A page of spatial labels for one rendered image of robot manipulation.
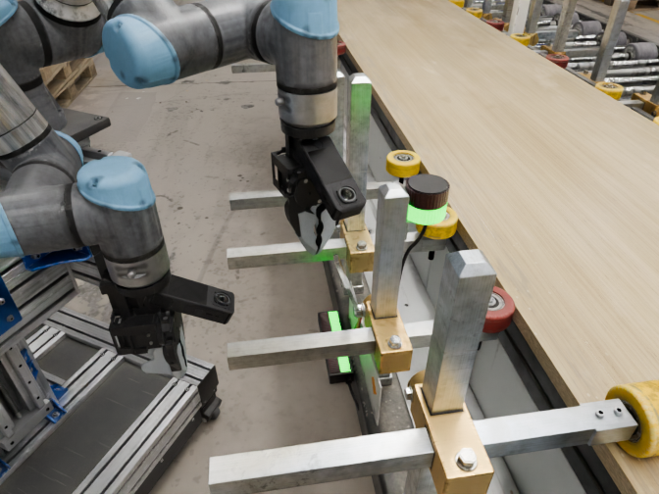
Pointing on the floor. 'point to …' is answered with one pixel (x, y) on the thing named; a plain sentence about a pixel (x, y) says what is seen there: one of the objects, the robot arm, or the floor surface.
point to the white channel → (518, 17)
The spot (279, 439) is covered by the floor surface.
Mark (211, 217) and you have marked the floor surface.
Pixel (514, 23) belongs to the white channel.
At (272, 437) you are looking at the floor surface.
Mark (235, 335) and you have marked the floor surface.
